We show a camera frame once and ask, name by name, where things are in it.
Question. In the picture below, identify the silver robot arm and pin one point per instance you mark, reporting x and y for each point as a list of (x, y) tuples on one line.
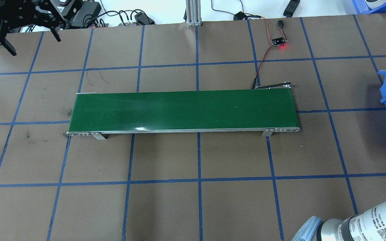
[(364, 224)]

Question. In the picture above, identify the black labelled power brick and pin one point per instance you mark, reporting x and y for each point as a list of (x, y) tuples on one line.
[(66, 4)]

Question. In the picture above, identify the black laptop power brick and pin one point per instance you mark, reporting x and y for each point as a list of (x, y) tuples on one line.
[(85, 13)]

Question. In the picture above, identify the black plug adapter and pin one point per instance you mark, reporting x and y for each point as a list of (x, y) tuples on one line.
[(143, 18)]

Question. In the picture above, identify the green belt conveyor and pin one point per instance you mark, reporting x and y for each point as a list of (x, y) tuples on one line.
[(179, 110)]

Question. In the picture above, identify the small black controller box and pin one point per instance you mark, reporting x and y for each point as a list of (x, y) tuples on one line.
[(240, 15)]

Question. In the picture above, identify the small circuit board red LED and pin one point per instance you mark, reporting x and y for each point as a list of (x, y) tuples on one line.
[(278, 42)]

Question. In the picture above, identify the black DC jack lead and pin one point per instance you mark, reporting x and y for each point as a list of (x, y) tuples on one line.
[(281, 23)]

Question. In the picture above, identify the black power adapter brick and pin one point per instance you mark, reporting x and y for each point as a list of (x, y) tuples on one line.
[(292, 7)]

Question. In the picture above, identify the blue bin with pipe fittings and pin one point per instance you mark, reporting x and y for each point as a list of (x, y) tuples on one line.
[(359, 5)]

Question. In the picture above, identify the white printed mug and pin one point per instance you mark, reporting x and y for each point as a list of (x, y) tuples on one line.
[(375, 2)]

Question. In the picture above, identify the upright aluminium profile post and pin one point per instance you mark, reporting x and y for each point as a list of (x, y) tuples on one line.
[(193, 13)]

